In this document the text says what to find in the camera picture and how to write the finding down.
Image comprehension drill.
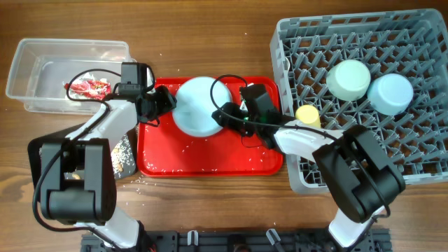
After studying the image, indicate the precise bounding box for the light blue plate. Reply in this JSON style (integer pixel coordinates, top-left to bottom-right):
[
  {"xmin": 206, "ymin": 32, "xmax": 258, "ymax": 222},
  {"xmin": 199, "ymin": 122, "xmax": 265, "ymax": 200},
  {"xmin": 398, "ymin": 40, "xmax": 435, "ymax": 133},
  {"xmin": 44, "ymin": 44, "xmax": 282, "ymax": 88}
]
[{"xmin": 172, "ymin": 76, "xmax": 222, "ymax": 137}]

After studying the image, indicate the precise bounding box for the red snack wrapper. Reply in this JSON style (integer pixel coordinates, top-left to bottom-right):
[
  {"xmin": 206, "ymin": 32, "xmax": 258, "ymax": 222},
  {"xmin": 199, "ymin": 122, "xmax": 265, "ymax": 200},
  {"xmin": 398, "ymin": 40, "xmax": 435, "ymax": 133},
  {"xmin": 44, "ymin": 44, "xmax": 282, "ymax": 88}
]
[{"xmin": 63, "ymin": 78, "xmax": 112, "ymax": 101}]

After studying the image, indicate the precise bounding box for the yellow cup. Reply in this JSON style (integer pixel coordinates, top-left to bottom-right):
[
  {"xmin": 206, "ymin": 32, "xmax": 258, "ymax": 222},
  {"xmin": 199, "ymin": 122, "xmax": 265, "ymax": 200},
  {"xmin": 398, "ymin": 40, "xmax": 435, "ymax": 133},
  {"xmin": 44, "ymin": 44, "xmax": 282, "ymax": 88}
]
[{"xmin": 295, "ymin": 105, "xmax": 321, "ymax": 128}]

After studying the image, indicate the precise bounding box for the green bowl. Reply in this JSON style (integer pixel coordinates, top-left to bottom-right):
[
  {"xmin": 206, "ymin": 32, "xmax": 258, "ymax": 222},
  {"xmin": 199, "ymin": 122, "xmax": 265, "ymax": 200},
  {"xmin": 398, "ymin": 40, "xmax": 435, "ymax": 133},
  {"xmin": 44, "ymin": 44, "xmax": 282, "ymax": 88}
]
[{"xmin": 326, "ymin": 59, "xmax": 371, "ymax": 102}]

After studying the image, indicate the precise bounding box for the light blue bowl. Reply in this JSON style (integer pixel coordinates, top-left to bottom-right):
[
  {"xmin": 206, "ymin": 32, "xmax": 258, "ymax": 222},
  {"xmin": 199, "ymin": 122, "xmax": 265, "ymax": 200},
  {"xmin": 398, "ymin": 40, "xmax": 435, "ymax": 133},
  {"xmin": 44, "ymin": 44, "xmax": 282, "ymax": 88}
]
[{"xmin": 367, "ymin": 73, "xmax": 414, "ymax": 116}]

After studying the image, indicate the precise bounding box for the white plastic spoon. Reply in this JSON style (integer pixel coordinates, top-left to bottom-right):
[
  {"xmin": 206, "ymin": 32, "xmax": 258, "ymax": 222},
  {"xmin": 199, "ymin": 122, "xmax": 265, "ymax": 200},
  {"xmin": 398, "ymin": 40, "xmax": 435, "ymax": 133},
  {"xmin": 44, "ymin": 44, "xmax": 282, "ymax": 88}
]
[{"xmin": 284, "ymin": 57, "xmax": 291, "ymax": 73}]

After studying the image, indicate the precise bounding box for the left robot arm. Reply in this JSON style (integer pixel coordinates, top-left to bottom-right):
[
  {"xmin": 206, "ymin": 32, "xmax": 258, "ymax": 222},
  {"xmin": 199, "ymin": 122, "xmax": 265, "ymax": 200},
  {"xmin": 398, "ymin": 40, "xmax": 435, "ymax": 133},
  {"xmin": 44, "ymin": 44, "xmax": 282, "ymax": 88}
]
[{"xmin": 27, "ymin": 62, "xmax": 176, "ymax": 251}]

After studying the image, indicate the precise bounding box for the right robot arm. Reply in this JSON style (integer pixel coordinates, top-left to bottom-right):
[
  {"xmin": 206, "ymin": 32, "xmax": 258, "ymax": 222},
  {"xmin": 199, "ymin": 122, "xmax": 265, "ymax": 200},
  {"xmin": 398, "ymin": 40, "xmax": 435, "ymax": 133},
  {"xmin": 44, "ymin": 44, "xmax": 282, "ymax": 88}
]
[{"xmin": 212, "ymin": 84, "xmax": 406, "ymax": 251}]

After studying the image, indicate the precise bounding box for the black waste tray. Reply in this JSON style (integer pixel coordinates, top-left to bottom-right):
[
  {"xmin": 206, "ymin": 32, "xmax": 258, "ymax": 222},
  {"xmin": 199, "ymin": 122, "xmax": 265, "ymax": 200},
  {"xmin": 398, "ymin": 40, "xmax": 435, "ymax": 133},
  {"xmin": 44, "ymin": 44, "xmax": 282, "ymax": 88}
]
[{"xmin": 27, "ymin": 124, "xmax": 137, "ymax": 187}]

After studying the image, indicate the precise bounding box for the grey dishwasher rack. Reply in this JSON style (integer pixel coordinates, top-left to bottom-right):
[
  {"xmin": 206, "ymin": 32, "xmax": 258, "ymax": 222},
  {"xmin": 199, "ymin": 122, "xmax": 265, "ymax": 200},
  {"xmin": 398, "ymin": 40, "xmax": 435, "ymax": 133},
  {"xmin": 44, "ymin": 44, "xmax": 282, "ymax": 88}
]
[{"xmin": 270, "ymin": 9, "xmax": 447, "ymax": 185}]

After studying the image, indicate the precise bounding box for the red plastic tray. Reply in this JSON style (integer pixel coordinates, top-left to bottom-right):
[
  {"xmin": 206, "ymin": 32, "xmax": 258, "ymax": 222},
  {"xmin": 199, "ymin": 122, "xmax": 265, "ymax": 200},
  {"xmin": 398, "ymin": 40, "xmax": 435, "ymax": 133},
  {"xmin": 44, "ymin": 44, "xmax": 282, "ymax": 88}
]
[{"xmin": 136, "ymin": 76, "xmax": 284, "ymax": 178}]

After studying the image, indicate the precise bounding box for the clear plastic bin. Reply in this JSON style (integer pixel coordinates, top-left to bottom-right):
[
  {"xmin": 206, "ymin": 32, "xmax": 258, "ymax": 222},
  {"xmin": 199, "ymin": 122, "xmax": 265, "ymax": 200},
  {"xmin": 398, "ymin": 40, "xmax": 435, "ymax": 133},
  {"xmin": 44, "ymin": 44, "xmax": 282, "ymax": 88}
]
[{"xmin": 6, "ymin": 38, "xmax": 134, "ymax": 115}]

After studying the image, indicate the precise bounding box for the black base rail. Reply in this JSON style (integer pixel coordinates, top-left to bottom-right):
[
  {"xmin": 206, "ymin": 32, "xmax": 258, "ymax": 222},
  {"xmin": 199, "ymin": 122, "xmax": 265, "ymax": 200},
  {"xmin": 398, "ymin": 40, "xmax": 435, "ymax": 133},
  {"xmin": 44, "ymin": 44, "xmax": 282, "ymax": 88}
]
[{"xmin": 80, "ymin": 229, "xmax": 393, "ymax": 252}]

